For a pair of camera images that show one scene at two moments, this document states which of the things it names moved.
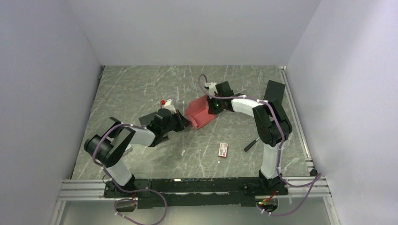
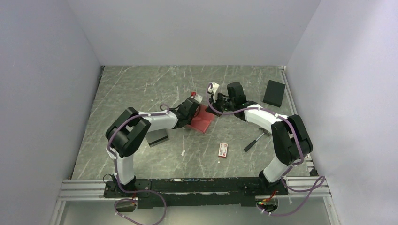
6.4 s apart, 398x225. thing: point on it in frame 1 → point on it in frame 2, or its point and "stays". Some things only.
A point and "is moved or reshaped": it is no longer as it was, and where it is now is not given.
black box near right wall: (274, 93) stays
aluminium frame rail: (84, 190) stays
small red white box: (223, 150) stays
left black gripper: (181, 124) → (192, 117)
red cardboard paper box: (198, 112) is moved or reshaped
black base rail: (153, 192) stays
